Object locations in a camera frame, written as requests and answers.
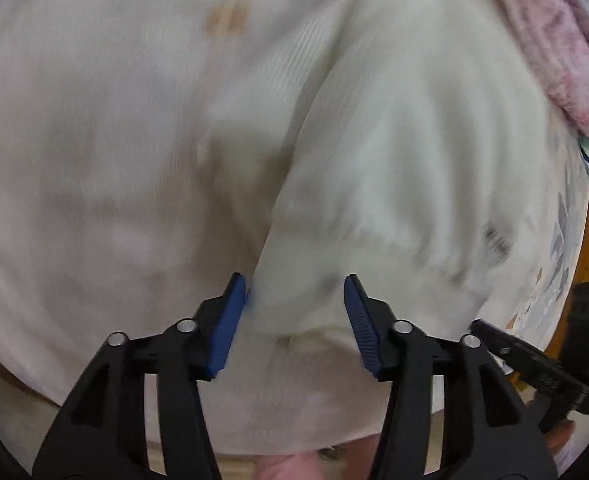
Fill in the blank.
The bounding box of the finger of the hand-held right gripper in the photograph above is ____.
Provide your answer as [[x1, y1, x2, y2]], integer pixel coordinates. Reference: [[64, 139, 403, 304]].
[[470, 319, 589, 416]]

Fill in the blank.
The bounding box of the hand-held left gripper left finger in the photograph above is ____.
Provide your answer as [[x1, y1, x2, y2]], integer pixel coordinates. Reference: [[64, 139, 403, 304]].
[[32, 272, 248, 480]]

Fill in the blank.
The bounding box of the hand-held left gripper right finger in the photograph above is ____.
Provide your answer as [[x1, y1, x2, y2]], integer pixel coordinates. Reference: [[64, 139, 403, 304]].
[[343, 274, 559, 480]]

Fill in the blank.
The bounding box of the white snap-button jacket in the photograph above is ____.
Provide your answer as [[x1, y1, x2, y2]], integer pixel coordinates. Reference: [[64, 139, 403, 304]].
[[194, 0, 555, 457]]

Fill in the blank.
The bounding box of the person's right hand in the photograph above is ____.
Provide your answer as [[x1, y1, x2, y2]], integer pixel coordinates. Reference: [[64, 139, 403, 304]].
[[544, 419, 577, 454]]

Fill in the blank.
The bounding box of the pale floral bed sheet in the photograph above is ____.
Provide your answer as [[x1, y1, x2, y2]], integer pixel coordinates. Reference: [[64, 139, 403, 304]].
[[0, 0, 589, 461]]

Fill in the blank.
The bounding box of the person's pink clothing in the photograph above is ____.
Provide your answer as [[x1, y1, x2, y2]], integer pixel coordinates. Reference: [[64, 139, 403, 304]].
[[257, 435, 381, 480]]

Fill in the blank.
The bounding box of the purple floral quilt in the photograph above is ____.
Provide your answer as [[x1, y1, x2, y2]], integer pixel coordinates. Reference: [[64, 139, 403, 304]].
[[474, 0, 589, 139]]

